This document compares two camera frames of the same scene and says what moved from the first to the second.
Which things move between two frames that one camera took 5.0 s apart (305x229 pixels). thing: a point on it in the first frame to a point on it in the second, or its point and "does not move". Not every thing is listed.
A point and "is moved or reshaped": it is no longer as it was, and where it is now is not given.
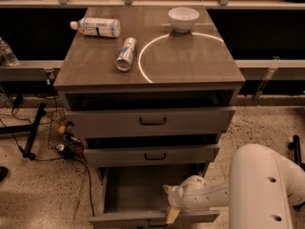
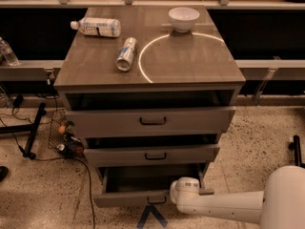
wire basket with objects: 60,135 does not move
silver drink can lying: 124,59 does not move
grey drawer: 134,197 is moved or reshaped
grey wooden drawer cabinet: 151,89 does not move
